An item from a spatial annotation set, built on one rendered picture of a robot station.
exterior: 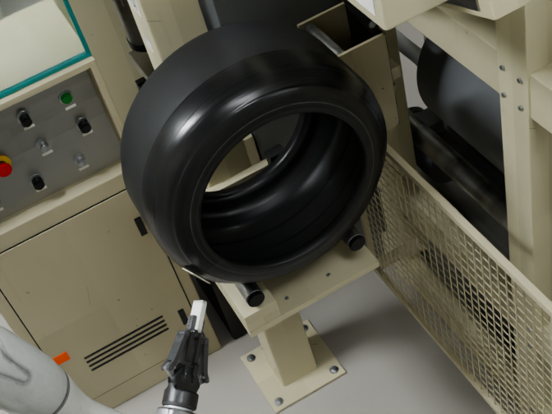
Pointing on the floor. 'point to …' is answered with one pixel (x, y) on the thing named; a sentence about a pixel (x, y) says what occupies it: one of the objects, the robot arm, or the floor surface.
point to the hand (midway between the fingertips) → (197, 316)
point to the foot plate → (278, 395)
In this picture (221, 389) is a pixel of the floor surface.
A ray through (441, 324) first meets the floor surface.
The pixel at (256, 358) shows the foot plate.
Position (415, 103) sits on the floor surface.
